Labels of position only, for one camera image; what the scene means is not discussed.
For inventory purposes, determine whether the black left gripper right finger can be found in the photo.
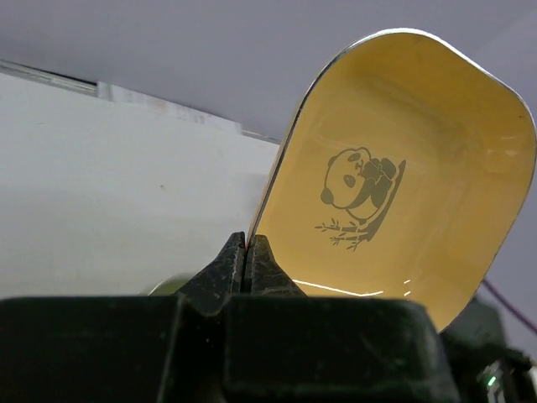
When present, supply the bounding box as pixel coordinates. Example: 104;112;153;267
222;236;460;402

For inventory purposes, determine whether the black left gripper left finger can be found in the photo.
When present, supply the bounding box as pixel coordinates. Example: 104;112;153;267
1;233;245;402

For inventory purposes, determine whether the yellow square panda dish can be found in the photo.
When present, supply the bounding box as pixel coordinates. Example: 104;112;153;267
248;28;536;330

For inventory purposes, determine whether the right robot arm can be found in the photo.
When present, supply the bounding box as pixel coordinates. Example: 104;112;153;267
440;297;536;402

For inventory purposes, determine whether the green square panda dish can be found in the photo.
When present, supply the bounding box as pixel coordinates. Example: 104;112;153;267
145;275;192;296

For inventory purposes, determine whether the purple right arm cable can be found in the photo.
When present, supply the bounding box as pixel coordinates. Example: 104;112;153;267
480;279;537;332

